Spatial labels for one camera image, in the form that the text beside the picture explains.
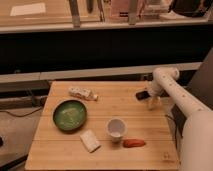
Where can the green bowl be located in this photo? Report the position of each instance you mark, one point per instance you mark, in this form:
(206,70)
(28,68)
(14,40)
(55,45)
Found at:
(70,115)

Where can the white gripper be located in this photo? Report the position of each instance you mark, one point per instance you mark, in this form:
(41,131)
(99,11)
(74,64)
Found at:
(154,90)

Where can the white sponge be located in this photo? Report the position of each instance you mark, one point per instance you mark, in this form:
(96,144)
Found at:
(90,141)

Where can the white paper sheet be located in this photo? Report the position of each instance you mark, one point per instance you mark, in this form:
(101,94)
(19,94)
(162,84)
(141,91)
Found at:
(28,9)

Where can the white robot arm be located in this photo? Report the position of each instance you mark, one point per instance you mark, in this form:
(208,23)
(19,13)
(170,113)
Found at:
(197,142)

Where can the grey metal post right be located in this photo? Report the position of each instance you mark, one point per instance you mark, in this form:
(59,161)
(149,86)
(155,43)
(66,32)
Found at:
(132,13)

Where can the black eraser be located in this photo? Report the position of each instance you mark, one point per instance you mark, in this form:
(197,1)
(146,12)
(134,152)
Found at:
(142,95)

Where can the grey metal post left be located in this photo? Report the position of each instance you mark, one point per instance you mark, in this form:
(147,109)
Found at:
(75,13)

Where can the white cup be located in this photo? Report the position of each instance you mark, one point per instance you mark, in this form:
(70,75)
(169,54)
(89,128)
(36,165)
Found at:
(116,129)

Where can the orange sausage toy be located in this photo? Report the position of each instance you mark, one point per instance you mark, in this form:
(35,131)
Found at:
(130,143)

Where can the grey metal post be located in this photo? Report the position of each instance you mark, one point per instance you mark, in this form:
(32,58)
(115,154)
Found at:
(132,13)
(75,13)

